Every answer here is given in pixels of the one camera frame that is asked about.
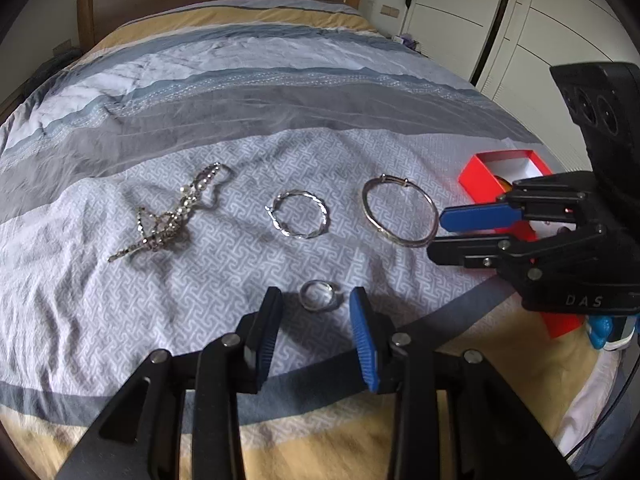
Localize person's right hand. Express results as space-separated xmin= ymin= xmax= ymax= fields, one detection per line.
xmin=586 ymin=314 xmax=640 ymax=352

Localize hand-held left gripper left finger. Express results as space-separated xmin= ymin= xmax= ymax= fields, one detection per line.
xmin=55 ymin=287 xmax=285 ymax=480

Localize wooden side cabinet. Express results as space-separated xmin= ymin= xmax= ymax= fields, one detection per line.
xmin=0 ymin=80 xmax=31 ymax=123

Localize pearl and silver chain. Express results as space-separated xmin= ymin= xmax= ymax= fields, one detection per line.
xmin=107 ymin=161 xmax=233 ymax=264

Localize red cardboard box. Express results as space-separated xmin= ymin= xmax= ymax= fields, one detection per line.
xmin=458 ymin=150 xmax=596 ymax=341

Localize wooden nightstand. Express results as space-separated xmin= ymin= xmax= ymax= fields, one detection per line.
xmin=390 ymin=34 xmax=427 ymax=57

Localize small silver ring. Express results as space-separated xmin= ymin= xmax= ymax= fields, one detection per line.
xmin=300 ymin=280 xmax=344 ymax=312

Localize striped bed blanket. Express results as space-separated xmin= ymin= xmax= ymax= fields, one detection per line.
xmin=0 ymin=2 xmax=640 ymax=480

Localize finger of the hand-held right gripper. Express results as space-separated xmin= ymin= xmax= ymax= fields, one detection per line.
xmin=439 ymin=172 xmax=588 ymax=235
xmin=427 ymin=225 xmax=606 ymax=281

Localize twisted silver hoop bracelet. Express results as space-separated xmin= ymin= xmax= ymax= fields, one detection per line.
xmin=265 ymin=189 xmax=331 ymax=240

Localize plain silver bangle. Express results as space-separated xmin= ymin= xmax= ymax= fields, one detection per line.
xmin=361 ymin=174 xmax=440 ymax=248

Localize grey cloth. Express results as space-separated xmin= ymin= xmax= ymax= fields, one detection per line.
xmin=27 ymin=52 xmax=76 ymax=92

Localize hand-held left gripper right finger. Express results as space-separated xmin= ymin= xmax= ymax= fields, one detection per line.
xmin=349 ymin=287 xmax=576 ymax=480

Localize white wardrobe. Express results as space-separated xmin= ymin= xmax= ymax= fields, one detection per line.
xmin=400 ymin=0 xmax=640 ymax=161

